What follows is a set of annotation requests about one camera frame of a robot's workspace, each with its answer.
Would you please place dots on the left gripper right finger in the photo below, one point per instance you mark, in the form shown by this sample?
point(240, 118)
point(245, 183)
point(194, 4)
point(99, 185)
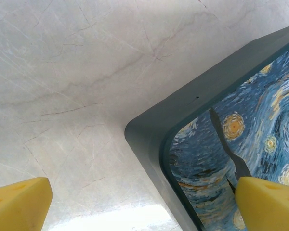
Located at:
point(269, 204)

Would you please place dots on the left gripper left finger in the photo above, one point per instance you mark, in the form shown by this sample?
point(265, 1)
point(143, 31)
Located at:
point(17, 204)

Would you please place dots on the starry night print tin box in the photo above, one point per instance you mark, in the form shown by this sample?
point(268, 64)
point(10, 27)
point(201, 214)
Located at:
point(231, 134)

